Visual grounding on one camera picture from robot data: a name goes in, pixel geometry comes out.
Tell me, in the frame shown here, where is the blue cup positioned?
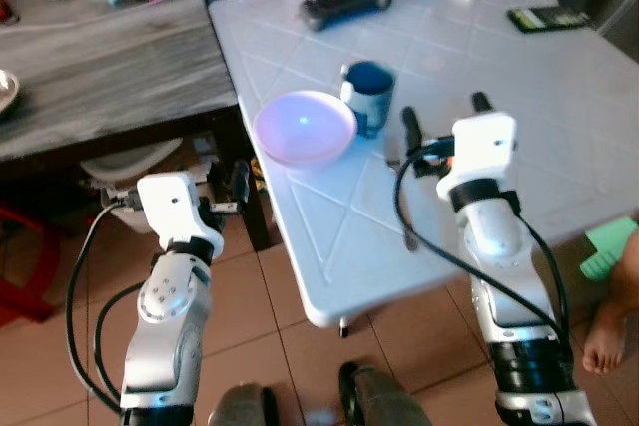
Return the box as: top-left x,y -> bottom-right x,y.
340,60 -> 397,140

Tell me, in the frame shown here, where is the white plastic table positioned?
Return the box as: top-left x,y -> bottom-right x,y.
208,0 -> 639,339

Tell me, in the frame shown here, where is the pink plastic bowl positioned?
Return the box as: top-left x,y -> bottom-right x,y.
253,90 -> 358,169

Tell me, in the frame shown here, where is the black flat remote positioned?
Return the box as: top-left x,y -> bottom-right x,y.
507,7 -> 592,34

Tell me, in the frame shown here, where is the white basin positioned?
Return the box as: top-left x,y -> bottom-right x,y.
80,139 -> 186,188

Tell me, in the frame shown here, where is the black game controller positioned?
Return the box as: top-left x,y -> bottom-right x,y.
302,0 -> 393,32

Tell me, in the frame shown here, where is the grey wooden table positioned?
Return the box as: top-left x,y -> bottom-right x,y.
0,0 -> 279,252

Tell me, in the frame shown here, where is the green plastic stool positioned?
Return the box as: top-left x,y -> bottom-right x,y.
579,218 -> 638,282

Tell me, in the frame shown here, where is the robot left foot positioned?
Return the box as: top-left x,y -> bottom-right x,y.
208,383 -> 281,426

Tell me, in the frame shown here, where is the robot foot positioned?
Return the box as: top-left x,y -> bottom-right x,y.
337,361 -> 432,426
208,383 -> 281,426

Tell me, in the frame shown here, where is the red plastic stool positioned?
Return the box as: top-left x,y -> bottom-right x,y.
0,202 -> 61,329

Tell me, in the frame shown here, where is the person's bare leg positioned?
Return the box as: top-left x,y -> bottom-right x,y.
582,234 -> 639,375

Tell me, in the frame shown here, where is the metal dish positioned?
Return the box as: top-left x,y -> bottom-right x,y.
0,69 -> 21,118

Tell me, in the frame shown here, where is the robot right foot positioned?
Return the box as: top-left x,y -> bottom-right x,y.
337,361 -> 432,426

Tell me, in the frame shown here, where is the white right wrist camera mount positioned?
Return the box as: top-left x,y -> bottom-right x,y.
436,114 -> 518,203

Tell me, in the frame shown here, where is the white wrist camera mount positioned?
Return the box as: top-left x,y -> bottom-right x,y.
436,114 -> 518,203
135,172 -> 226,259

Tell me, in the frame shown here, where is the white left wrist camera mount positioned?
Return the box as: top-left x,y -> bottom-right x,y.
135,172 -> 226,259

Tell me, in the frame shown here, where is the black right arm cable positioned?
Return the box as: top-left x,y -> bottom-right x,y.
392,142 -> 572,347

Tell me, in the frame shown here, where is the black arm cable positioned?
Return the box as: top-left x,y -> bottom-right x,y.
392,142 -> 572,347
65,202 -> 141,412

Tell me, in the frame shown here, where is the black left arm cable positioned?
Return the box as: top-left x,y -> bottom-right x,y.
65,202 -> 141,412

